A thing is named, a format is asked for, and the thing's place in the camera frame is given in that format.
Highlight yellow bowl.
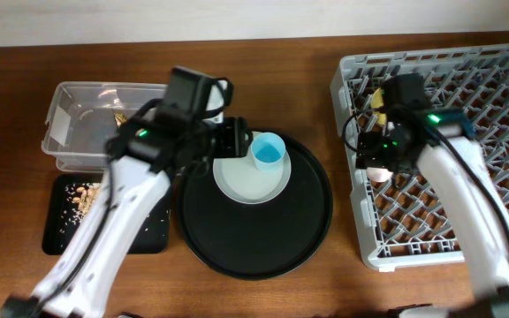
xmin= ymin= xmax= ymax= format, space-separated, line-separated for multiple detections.
xmin=370 ymin=88 xmax=387 ymax=126

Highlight pink cup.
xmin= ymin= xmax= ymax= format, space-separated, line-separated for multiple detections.
xmin=366 ymin=167 xmax=393 ymax=183

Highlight gold foil wrapper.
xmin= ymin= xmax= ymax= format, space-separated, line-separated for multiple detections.
xmin=113 ymin=113 xmax=127 ymax=126

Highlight grey plate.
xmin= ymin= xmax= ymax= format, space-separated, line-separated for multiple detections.
xmin=212 ymin=146 xmax=292 ymax=205

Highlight blue cup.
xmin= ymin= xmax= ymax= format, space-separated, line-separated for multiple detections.
xmin=250 ymin=132 xmax=286 ymax=171

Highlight food scraps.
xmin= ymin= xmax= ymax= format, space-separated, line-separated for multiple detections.
xmin=61 ymin=182 xmax=101 ymax=224

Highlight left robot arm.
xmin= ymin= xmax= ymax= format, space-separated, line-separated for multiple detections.
xmin=0 ymin=66 xmax=252 ymax=317

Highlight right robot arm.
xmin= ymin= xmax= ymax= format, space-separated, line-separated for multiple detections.
xmin=355 ymin=73 xmax=509 ymax=317

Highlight grey dishwasher rack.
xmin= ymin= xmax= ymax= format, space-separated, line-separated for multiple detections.
xmin=330 ymin=43 xmax=509 ymax=272

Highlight clear plastic bin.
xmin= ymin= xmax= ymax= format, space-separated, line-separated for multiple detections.
xmin=42 ymin=81 xmax=167 ymax=175

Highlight black round tray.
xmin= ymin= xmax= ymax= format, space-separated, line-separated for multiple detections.
xmin=174 ymin=135 xmax=333 ymax=280

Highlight black rectangular tray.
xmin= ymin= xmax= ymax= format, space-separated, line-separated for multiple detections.
xmin=42 ymin=173 xmax=170 ymax=255

